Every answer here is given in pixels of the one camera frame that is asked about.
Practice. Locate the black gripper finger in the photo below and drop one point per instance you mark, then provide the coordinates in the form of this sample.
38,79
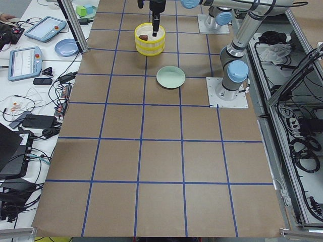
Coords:
155,29

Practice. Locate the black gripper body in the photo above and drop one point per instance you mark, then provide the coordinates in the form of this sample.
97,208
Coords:
157,5

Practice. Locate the yellow steamer layer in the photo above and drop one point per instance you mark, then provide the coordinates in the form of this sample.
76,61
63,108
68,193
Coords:
150,51
152,42

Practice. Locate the brown bun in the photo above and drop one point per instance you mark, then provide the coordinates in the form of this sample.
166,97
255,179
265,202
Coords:
143,37

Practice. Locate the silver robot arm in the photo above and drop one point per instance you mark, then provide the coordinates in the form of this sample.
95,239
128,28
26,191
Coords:
235,70
219,16

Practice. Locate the light green plate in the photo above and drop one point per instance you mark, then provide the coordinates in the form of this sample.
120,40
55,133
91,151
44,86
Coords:
170,77

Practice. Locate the blue foam cube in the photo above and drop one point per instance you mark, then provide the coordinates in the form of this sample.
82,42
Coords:
89,9

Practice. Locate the green glass bowl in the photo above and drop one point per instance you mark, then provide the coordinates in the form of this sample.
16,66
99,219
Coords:
90,16

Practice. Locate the green foam cube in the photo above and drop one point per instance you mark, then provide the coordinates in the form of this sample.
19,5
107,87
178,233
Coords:
81,11

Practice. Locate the blue plate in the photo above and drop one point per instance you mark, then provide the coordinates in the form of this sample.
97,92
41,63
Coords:
66,47

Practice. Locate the upper teach pendant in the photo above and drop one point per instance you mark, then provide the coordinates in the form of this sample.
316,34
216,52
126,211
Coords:
46,29

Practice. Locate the teach pendant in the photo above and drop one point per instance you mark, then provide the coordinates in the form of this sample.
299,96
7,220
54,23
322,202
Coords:
46,29
25,63

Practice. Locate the white crumpled cloth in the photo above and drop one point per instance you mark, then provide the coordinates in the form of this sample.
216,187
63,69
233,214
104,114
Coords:
276,54

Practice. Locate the lower teach pendant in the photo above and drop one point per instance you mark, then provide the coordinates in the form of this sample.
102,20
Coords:
25,63

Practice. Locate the black power brick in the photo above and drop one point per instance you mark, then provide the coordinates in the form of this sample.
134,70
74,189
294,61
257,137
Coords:
39,121

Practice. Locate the black laptop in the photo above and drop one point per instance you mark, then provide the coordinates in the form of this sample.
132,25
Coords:
15,148

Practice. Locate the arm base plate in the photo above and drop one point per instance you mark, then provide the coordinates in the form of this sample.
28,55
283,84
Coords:
219,97
204,28

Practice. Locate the aluminium frame post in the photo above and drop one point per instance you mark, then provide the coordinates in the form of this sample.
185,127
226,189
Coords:
74,25

